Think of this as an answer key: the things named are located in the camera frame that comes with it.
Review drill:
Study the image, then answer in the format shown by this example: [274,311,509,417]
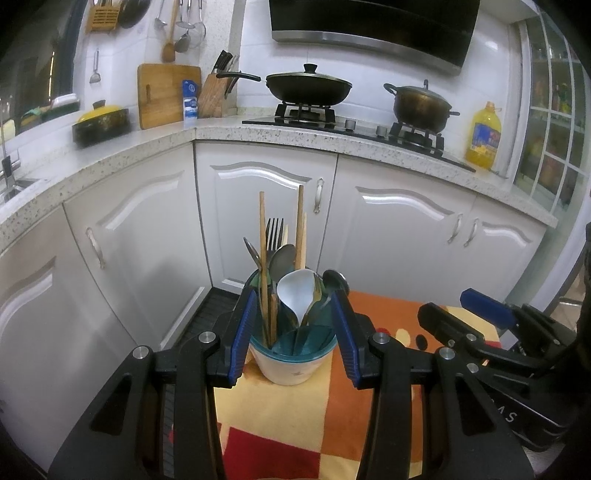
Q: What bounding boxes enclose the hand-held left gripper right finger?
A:
[331,293,536,480]

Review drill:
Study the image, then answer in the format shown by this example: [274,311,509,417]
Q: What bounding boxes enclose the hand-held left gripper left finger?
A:
[47,288,257,480]

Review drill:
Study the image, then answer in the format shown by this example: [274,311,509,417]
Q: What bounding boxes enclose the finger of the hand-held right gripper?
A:
[460,288,519,327]
[418,302,509,366]

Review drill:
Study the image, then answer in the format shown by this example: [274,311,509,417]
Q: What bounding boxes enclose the white plastic spoon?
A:
[276,270,317,320]

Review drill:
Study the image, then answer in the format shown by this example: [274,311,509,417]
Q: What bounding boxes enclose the small steel spoon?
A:
[243,237,262,274]

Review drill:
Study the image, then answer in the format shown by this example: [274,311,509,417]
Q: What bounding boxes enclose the large steel spoon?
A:
[269,244,297,285]

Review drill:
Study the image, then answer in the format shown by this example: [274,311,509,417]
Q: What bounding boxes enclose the steel fork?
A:
[265,217,286,278]

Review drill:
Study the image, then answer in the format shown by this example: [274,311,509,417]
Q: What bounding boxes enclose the orange yellow checkered cloth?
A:
[212,290,523,480]

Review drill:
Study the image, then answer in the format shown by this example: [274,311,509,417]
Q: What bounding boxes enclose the yellow cooking oil bottle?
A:
[464,102,503,172]

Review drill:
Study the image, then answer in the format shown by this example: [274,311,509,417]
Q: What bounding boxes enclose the white framed glass door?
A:
[512,20,585,214]

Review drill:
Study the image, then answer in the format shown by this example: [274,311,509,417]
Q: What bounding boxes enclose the black gas stove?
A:
[241,103,477,173]

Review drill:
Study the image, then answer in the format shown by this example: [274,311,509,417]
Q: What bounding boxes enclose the bronze stock pot with lid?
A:
[383,80,461,134]

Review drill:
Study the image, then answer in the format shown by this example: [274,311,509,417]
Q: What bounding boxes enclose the speckled stone countertop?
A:
[0,115,560,253]

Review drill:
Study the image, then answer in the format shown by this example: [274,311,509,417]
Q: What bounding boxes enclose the wooden knife block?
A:
[197,49,241,119]

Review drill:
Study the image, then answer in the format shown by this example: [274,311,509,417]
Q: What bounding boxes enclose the blue white carton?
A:
[182,79,201,122]

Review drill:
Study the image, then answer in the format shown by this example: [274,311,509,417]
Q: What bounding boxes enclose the black wok with lid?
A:
[215,63,353,106]

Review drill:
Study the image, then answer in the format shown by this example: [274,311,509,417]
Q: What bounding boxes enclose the wooden cutting board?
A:
[137,63,203,130]

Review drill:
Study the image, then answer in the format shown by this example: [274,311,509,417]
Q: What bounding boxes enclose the black casserole yellow lid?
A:
[71,100,132,149]

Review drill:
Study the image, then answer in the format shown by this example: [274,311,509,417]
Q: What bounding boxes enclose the hanging wooden spatula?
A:
[161,0,179,64]

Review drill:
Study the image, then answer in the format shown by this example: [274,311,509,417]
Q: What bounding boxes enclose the hanging steel skimmer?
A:
[174,0,191,53]

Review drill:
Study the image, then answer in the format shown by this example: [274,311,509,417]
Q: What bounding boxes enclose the black range hood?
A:
[269,0,482,76]

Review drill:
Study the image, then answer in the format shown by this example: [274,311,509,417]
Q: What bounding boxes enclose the hanging black pan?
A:
[117,0,151,30]

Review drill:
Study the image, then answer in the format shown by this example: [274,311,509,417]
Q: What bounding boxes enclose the wooden wall rack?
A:
[87,0,122,32]

